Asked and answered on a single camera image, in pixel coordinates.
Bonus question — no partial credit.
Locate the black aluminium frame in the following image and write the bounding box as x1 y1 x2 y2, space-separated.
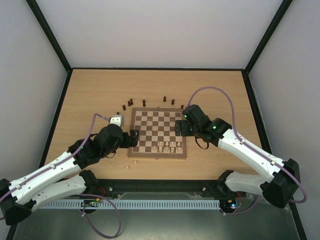
4 0 308 240

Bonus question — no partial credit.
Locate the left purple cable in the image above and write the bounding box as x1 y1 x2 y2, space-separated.
0 113 123 237

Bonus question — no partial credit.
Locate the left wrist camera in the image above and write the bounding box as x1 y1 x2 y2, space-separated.
109 113 125 128

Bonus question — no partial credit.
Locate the purple cable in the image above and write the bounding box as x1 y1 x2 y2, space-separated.
187 86 308 216
0 113 123 237

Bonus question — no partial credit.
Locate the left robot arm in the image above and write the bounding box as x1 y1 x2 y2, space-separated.
0 123 140 226

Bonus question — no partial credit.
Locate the light blue cable duct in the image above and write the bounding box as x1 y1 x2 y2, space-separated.
41 199 220 210

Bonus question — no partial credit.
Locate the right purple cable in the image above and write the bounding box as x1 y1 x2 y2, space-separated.
187 86 308 216

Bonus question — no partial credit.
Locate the wooden chess board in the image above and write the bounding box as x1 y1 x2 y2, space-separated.
128 107 187 159

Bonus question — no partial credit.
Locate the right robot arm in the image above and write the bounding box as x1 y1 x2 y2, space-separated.
175 104 300 209

